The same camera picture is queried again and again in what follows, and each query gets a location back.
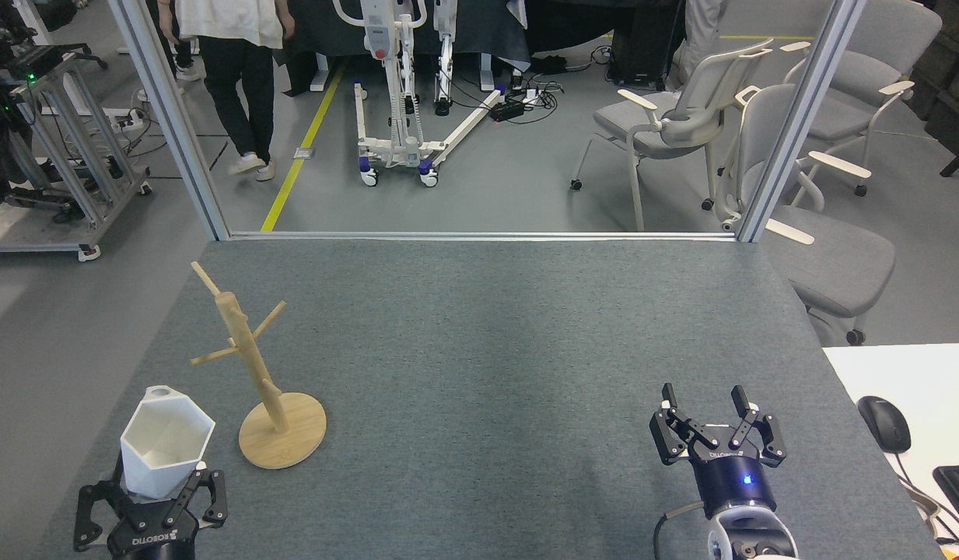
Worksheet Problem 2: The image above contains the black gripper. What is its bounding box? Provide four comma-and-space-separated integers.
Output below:
648, 382, 788, 520
72, 467, 229, 560

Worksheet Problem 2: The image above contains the white faceted cup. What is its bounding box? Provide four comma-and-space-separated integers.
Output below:
119, 384, 217, 501

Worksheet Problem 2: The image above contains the wooden cup storage rack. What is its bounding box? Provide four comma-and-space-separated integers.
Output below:
189, 261, 328, 471

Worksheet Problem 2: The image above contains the black computer mouse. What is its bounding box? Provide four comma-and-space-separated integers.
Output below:
856, 395, 913, 455

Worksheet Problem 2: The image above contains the white desk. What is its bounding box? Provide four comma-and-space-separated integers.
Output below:
822, 342, 959, 560

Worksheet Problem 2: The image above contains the black cabinet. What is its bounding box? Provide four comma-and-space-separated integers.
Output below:
607, 0, 687, 91

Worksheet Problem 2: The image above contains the person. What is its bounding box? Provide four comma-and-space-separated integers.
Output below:
168, 31, 202, 83
159, 0, 298, 183
672, 0, 733, 88

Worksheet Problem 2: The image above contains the white stand on wheels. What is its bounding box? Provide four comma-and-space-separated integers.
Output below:
331, 0, 506, 188

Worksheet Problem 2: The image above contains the white stand column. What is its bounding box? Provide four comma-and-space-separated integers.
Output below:
433, 0, 460, 118

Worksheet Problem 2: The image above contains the grey chair with white frame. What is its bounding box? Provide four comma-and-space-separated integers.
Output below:
716, 82, 898, 348
569, 37, 776, 233
780, 0, 945, 200

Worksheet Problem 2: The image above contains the silver frame rail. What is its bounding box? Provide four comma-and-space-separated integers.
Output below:
228, 230, 739, 242

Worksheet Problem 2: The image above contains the silver frame post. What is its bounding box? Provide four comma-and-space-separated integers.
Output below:
106, 0, 232, 243
735, 0, 870, 244

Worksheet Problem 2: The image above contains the metal frame cart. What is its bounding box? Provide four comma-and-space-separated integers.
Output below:
0, 43, 154, 263

